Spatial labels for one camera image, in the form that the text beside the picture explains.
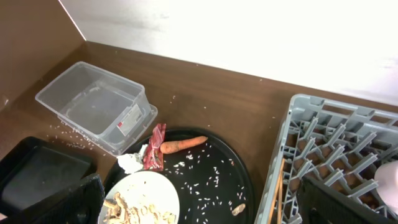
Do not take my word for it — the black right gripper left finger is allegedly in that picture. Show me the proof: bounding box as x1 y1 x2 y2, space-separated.
1 174 105 224

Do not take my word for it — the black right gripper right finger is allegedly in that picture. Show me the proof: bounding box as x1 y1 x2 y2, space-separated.
296 177 397 224

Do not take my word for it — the wooden chopstick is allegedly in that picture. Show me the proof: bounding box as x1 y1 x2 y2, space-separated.
277 174 283 224
267 159 284 224

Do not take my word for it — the grey dishwasher rack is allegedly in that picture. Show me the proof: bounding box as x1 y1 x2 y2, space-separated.
254 94 397 223

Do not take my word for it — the black rectangular tray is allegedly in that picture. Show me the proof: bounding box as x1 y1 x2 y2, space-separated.
1 136 96 217

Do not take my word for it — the grey plate with food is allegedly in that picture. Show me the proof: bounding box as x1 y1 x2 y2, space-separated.
97 171 180 224

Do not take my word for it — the crumpled white tissue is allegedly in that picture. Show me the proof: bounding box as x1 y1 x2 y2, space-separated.
117 144 148 174

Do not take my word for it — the peanut on tray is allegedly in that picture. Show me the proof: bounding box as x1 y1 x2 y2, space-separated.
231 203 246 216

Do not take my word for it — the red snack wrapper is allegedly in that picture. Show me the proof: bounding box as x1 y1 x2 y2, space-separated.
143 123 166 172

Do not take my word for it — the clear plastic bin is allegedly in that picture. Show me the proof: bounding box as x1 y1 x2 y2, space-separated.
35 62 158 157

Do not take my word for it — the orange carrot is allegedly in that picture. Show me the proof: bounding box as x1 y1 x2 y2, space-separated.
160 136 208 154

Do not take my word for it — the round black tray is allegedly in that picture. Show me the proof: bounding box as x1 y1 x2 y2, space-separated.
104 127 257 224

